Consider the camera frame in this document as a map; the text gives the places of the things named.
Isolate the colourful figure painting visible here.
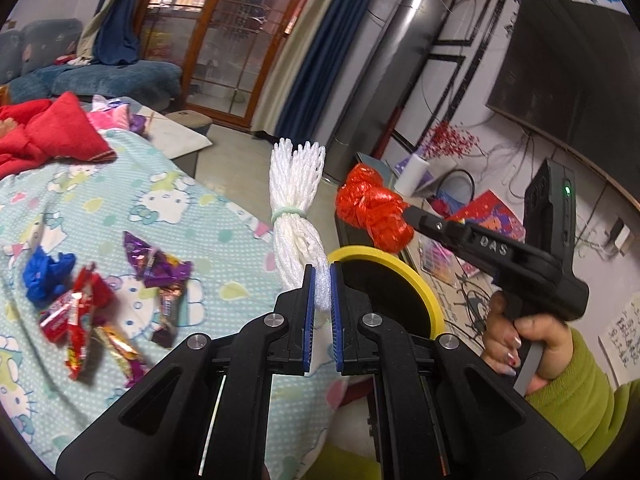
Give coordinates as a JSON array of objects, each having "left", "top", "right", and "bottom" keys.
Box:
[{"left": 447, "top": 190, "right": 527, "bottom": 241}]

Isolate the white-framed drawing board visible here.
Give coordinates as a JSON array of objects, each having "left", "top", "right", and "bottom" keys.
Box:
[{"left": 395, "top": 157, "right": 458, "bottom": 196}]

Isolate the white foam fruit net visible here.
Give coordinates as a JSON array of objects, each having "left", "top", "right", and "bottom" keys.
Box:
[{"left": 269, "top": 139, "right": 333, "bottom": 311}]

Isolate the brown footstool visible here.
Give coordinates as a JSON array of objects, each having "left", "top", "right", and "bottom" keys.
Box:
[{"left": 165, "top": 109, "right": 213, "bottom": 133}]

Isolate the white ribbed vase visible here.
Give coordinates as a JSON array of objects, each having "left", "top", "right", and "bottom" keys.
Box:
[{"left": 395, "top": 154, "right": 431, "bottom": 197}]

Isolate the black wall television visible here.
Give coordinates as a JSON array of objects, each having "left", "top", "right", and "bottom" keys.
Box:
[{"left": 486, "top": 0, "right": 640, "bottom": 211}]

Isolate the red snack packet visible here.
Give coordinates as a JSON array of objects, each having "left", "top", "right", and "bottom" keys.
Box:
[
  {"left": 70, "top": 264, "right": 117, "bottom": 333},
  {"left": 39, "top": 296, "right": 96, "bottom": 381}
]

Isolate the dark purple snack wrapper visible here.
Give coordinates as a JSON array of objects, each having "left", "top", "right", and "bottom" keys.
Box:
[{"left": 149, "top": 287, "right": 187, "bottom": 348}]

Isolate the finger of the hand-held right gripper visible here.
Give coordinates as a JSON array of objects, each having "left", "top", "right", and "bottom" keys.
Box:
[
  {"left": 440, "top": 239, "right": 502, "bottom": 286},
  {"left": 402, "top": 207, "right": 524, "bottom": 272}
]

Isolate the person's right forearm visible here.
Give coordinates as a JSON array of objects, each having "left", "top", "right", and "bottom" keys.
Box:
[{"left": 522, "top": 327, "right": 640, "bottom": 471}]

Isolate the wall power adapter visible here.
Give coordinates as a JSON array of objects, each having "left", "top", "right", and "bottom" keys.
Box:
[{"left": 602, "top": 217, "right": 633, "bottom": 256}]

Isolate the red plastic bag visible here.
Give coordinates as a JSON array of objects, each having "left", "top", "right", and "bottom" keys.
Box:
[{"left": 335, "top": 162, "right": 415, "bottom": 251}]

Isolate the blue-grey fabric sofa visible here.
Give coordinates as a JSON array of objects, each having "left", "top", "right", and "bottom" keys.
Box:
[{"left": 0, "top": 19, "right": 183, "bottom": 111}]

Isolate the cartoon cat printed blanket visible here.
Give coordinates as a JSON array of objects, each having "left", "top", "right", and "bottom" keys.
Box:
[{"left": 0, "top": 97, "right": 351, "bottom": 480}]

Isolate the blue crumpled wrapper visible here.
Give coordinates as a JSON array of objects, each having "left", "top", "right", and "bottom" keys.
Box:
[{"left": 22, "top": 247, "right": 77, "bottom": 306}]

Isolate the pink cloth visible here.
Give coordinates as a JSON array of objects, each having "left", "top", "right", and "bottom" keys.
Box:
[{"left": 85, "top": 97, "right": 133, "bottom": 133}]

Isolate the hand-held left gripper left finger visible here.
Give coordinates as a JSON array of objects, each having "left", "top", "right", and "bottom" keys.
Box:
[{"left": 55, "top": 265, "right": 317, "bottom": 480}]

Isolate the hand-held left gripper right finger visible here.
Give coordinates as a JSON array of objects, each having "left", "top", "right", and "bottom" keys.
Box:
[{"left": 330, "top": 264, "right": 586, "bottom": 480}]

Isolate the yellow-rimmed black trash bin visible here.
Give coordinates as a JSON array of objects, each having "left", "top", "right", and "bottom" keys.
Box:
[{"left": 327, "top": 246, "right": 442, "bottom": 356}]

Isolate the person's right hand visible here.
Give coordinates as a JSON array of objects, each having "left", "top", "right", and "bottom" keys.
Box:
[{"left": 481, "top": 291, "right": 573, "bottom": 396}]

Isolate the wooden sliding glass door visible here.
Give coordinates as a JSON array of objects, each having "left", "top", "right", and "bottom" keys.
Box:
[{"left": 135, "top": 0, "right": 321, "bottom": 128}]

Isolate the purple candy wrapper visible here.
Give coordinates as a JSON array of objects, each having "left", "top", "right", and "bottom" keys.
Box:
[{"left": 123, "top": 231, "right": 193, "bottom": 293}]

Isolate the silver tower air conditioner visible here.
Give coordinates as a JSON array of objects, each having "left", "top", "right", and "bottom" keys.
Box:
[{"left": 325, "top": 0, "right": 448, "bottom": 181}]

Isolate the black cable hoop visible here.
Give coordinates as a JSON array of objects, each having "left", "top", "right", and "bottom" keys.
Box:
[{"left": 435, "top": 169, "right": 476, "bottom": 206}]

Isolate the white handwritten paper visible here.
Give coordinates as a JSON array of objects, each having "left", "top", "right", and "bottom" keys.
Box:
[{"left": 600, "top": 292, "right": 640, "bottom": 386}]

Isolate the blue and beige curtain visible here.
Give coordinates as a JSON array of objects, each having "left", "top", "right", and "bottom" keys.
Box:
[
  {"left": 77, "top": 0, "right": 168, "bottom": 66},
  {"left": 250, "top": 0, "right": 396, "bottom": 143}
]

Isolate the white-topped coffee table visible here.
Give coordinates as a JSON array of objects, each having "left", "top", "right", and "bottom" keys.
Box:
[{"left": 142, "top": 112, "right": 213, "bottom": 176}]

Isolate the gold and purple wrapper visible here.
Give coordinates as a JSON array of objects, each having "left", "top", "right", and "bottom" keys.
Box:
[{"left": 95, "top": 324, "right": 151, "bottom": 388}]

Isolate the television cabinet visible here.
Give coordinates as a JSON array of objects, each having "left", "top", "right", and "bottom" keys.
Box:
[{"left": 334, "top": 152, "right": 640, "bottom": 411}]

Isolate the clear bead organiser box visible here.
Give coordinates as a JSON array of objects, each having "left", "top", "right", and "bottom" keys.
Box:
[{"left": 417, "top": 237, "right": 463, "bottom": 288}]

